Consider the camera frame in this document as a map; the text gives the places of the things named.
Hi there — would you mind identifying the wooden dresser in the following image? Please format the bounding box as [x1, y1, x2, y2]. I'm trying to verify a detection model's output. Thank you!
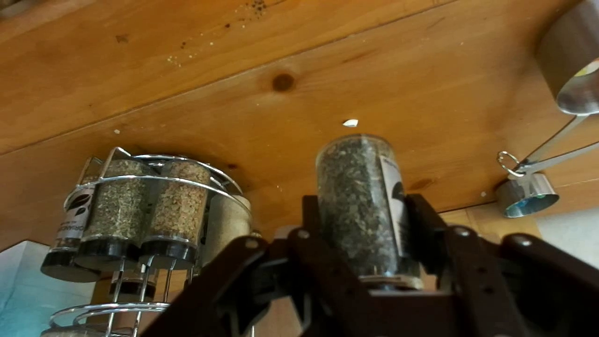
[0, 0, 577, 243]

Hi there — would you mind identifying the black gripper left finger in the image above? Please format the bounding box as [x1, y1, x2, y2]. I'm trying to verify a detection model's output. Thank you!
[143, 194, 375, 337]

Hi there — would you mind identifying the large steel measuring cup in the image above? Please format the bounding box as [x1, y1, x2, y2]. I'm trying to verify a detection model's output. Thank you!
[538, 0, 599, 115]

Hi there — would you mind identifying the chrome rotating spice rack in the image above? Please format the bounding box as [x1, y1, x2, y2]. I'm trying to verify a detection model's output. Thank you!
[42, 145, 251, 337]

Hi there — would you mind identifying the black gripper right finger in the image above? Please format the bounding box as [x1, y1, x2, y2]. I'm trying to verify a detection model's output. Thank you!
[405, 194, 599, 337]

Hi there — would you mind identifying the spice bottle black cap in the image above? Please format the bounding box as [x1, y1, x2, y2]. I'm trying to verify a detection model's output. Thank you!
[317, 134, 424, 289]

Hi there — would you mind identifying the small steel measuring cup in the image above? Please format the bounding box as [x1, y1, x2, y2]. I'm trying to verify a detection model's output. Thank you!
[495, 114, 599, 218]

